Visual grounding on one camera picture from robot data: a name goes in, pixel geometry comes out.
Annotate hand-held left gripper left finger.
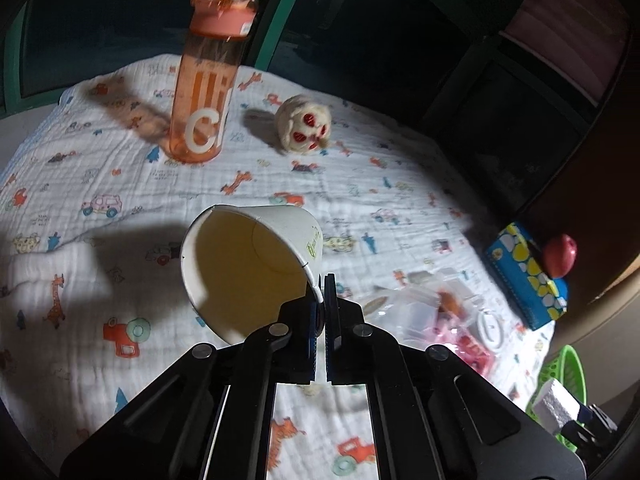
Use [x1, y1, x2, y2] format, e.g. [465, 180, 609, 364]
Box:
[60, 285, 326, 480]

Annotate pink cloth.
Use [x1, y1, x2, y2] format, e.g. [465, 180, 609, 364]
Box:
[500, 0, 631, 106]

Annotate white foam block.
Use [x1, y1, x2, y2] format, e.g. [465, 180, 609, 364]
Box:
[530, 379, 583, 433]

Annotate red apple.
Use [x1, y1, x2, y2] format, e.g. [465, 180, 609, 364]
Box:
[544, 233, 579, 278]

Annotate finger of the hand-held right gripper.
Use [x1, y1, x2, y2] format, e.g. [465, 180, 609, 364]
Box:
[580, 402, 621, 436]
[557, 422, 608, 461]

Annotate white plush toy red spots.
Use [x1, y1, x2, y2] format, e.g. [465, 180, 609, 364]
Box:
[274, 94, 334, 155]

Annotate dark wooden cabinet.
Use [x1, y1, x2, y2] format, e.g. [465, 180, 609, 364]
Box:
[420, 35, 640, 311]

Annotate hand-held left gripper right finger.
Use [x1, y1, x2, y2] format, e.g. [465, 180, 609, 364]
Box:
[324, 274, 586, 480]

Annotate green plastic basket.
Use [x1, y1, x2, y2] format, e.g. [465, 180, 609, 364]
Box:
[525, 345, 588, 448]

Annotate red snack wrapper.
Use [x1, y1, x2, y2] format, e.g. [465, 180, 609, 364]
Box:
[440, 330, 497, 377]

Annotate green window frame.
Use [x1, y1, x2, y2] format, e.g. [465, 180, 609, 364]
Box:
[0, 0, 501, 121]

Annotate small clear plastic cup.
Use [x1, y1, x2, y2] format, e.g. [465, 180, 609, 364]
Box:
[472, 310, 507, 353]

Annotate clear plastic food container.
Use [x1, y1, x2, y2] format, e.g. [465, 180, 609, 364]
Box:
[370, 267, 501, 361]

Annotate orange bread roll toy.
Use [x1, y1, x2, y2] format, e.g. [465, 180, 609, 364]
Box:
[439, 289, 465, 317]

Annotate orange plastic water bottle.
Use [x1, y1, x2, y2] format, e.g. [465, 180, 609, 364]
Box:
[167, 0, 260, 164]

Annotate white paper cup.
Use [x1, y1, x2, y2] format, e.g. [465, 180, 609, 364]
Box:
[180, 204, 323, 346]

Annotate blue dotted tissue box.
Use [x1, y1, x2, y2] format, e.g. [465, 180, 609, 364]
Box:
[484, 221, 571, 332]

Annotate white printed blanket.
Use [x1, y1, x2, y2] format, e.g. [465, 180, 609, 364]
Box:
[0, 52, 558, 480]

